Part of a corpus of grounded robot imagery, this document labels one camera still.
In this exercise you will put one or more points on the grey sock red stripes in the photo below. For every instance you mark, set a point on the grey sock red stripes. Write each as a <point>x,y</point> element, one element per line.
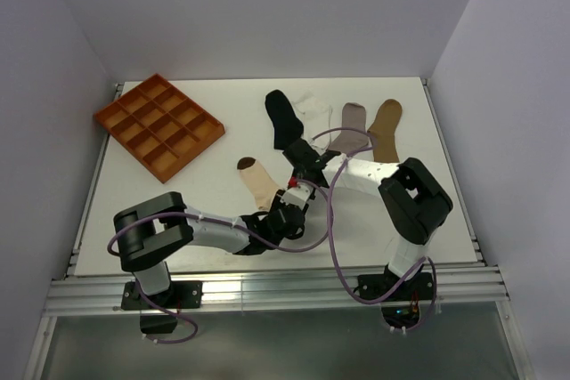
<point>352,137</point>

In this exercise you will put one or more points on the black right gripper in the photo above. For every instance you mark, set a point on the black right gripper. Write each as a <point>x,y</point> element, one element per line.
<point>296,172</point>

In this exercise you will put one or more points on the orange compartment tray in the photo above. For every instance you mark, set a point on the orange compartment tray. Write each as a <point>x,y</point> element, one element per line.
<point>160,126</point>

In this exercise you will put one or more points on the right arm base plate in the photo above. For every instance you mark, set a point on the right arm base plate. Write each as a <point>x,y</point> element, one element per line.
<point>420,287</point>

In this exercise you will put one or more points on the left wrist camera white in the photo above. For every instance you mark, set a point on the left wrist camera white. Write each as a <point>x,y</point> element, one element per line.
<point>297,193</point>

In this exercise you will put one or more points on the tan brown sock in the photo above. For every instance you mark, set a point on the tan brown sock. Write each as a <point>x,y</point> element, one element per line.
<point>383,131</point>

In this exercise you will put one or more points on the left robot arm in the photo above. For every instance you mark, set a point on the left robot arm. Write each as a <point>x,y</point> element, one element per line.
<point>148,233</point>

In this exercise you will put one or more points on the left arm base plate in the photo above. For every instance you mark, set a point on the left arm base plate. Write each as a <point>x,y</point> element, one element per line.
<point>185,294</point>

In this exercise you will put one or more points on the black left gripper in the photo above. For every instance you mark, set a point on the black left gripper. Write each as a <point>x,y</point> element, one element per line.
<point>276,203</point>

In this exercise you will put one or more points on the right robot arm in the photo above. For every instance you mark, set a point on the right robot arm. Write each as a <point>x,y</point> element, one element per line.
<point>416,203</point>

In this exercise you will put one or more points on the black sock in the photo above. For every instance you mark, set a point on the black sock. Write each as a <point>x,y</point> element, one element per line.
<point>287,128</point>

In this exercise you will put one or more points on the white sock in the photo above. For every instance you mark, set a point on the white sock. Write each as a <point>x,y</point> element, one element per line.
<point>315,116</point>

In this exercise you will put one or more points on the aluminium frame rail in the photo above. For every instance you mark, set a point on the aluminium frame rail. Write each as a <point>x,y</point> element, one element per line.
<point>266,291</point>

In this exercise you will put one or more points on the cream brown striped sock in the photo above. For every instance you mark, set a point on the cream brown striped sock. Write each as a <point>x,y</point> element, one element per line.
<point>259,183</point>

